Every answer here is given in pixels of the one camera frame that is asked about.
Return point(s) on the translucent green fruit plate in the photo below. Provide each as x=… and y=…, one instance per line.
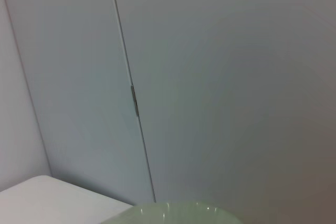
x=173, y=213

